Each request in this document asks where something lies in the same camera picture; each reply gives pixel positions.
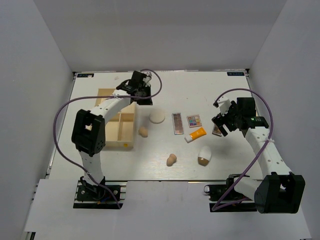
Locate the round white powder puff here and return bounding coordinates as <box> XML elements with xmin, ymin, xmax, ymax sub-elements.
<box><xmin>148</xmin><ymin>109</ymin><xmax>166</xmax><ymax>124</ymax></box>

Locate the beige sponge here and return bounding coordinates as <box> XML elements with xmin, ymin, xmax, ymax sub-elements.
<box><xmin>138</xmin><ymin>126</ymin><xmax>148</xmax><ymax>138</ymax></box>
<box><xmin>166</xmin><ymin>153</ymin><xmax>177</xmax><ymax>167</ymax></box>

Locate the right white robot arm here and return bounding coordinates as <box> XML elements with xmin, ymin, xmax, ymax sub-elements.
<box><xmin>212</xmin><ymin>97</ymin><xmax>306</xmax><ymax>214</ymax></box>

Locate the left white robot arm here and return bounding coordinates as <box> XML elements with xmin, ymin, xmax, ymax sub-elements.
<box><xmin>71</xmin><ymin>71</ymin><xmax>153</xmax><ymax>200</ymax></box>

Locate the nude tan eyeshadow palette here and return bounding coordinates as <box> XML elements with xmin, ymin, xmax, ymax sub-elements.
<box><xmin>212</xmin><ymin>124</ymin><xmax>223</xmax><ymax>137</ymax></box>

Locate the orange sunscreen tube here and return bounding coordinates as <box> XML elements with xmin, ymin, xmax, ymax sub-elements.
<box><xmin>184</xmin><ymin>127</ymin><xmax>207</xmax><ymax>143</ymax></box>

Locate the wooden compartment box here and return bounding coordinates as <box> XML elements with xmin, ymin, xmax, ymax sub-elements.
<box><xmin>103</xmin><ymin>102</ymin><xmax>137</xmax><ymax>151</ymax></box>

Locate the colourful square eyeshadow palette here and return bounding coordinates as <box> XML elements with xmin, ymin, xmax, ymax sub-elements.
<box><xmin>186</xmin><ymin>114</ymin><xmax>202</xmax><ymax>128</ymax></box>

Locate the long brown eyeshadow palette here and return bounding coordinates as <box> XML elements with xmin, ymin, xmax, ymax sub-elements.
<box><xmin>172</xmin><ymin>112</ymin><xmax>184</xmax><ymax>135</ymax></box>

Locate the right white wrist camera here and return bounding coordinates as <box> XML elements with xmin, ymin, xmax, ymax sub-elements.
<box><xmin>213</xmin><ymin>96</ymin><xmax>232</xmax><ymax>116</ymax></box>

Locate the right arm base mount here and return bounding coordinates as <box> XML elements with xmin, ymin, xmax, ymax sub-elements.
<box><xmin>203</xmin><ymin>174</ymin><xmax>258</xmax><ymax>213</ymax></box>

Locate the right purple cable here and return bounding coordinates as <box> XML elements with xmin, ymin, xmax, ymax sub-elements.
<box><xmin>211</xmin><ymin>87</ymin><xmax>275</xmax><ymax>212</ymax></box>

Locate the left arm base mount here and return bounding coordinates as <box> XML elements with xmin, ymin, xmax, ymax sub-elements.
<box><xmin>73</xmin><ymin>176</ymin><xmax>127</xmax><ymax>210</ymax></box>

